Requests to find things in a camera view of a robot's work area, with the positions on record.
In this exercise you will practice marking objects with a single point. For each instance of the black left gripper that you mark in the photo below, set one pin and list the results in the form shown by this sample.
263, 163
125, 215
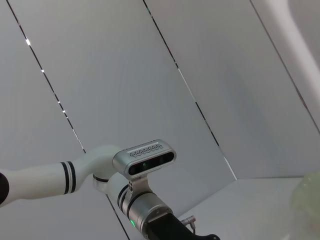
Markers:
170, 230

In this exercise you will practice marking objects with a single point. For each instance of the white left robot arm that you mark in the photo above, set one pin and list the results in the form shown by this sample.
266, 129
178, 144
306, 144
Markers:
37, 180

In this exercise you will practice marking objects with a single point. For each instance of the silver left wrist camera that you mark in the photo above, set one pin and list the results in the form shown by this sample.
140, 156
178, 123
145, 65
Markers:
145, 160

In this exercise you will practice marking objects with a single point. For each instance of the pale green glass bowl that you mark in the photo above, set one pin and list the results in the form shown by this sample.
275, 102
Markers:
307, 200

